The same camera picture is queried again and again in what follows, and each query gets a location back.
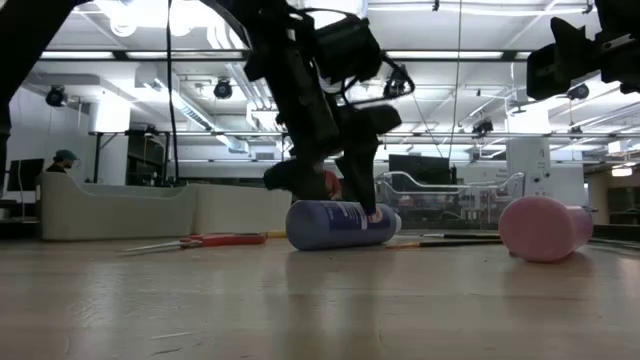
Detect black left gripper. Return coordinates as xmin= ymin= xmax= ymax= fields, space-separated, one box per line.
xmin=244 ymin=9 xmax=404 ymax=217

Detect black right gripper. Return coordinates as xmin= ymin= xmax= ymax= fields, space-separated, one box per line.
xmin=525 ymin=0 xmax=640 ymax=101

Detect red-handled scissors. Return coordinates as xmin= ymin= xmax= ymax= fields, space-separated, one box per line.
xmin=119 ymin=232 xmax=268 ymax=254

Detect black pencil tool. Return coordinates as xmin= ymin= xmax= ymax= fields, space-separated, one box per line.
xmin=384 ymin=238 xmax=504 ymax=250

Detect pink paint bottle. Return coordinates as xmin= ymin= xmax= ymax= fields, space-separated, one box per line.
xmin=498 ymin=195 xmax=595 ymax=264

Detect large black screen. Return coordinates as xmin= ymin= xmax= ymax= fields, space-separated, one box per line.
xmin=388 ymin=153 xmax=451 ymax=186

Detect white pillar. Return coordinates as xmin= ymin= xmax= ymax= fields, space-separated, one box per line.
xmin=505 ymin=135 xmax=554 ymax=201

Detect white plastic bin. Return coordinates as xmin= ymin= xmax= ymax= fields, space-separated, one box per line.
xmin=192 ymin=183 xmax=294 ymax=235

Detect clear plastic bin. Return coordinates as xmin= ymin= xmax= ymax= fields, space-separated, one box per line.
xmin=373 ymin=170 xmax=526 ymax=234

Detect black shelving rack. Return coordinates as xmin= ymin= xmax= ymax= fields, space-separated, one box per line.
xmin=92 ymin=127 xmax=174 ymax=186

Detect grey plastic bin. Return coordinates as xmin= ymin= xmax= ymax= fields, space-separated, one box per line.
xmin=35 ymin=172 xmax=199 ymax=242

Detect black computer monitor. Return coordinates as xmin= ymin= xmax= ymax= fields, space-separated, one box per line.
xmin=7 ymin=158 xmax=45 ymax=194

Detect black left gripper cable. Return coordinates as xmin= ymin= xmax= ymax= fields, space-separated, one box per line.
xmin=341 ymin=52 xmax=417 ymax=109

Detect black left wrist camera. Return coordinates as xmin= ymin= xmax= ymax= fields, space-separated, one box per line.
xmin=313 ymin=13 xmax=385 ymax=85

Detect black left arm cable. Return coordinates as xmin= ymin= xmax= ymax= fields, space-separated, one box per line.
xmin=166 ymin=0 xmax=180 ymax=182

